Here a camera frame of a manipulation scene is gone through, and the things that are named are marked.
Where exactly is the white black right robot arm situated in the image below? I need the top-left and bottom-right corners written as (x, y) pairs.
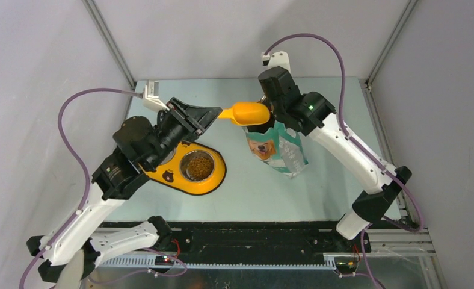
top-left (258, 66), bottom-right (412, 252)

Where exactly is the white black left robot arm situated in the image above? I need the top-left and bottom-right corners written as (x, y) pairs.
top-left (26, 98), bottom-right (222, 283)

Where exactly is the green white pet food bag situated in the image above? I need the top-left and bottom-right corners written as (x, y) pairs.
top-left (244, 120), bottom-right (309, 178)

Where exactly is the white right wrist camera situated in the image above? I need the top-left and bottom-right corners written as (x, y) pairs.
top-left (261, 51), bottom-right (291, 72)

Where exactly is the yellow plastic scoop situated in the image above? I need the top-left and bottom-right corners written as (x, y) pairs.
top-left (217, 102), bottom-right (271, 126)

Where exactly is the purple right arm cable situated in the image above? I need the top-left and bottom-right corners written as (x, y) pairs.
top-left (263, 33), bottom-right (426, 289)

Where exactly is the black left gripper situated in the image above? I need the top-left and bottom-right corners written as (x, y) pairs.
top-left (147, 96), bottom-right (223, 169)

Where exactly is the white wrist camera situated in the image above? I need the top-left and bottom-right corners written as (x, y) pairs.
top-left (142, 80), bottom-right (168, 112)
top-left (261, 51), bottom-right (291, 72)

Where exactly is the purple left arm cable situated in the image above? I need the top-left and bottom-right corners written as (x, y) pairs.
top-left (18, 87), bottom-right (188, 289)

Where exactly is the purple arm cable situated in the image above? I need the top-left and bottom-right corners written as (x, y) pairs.
top-left (263, 33), bottom-right (426, 289)
top-left (18, 87), bottom-right (188, 289)

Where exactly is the yellow double pet bowl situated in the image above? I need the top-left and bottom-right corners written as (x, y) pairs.
top-left (145, 141), bottom-right (227, 196)

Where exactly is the aluminium frame rail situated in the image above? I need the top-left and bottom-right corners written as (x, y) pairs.
top-left (100, 228), bottom-right (436, 270)

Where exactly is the brown pet food kibble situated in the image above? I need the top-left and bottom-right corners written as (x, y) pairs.
top-left (186, 157), bottom-right (214, 181)

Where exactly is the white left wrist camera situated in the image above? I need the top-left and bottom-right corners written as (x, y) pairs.
top-left (142, 80), bottom-right (168, 112)

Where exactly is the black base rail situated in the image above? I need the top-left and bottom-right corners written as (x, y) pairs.
top-left (169, 221), bottom-right (371, 266)

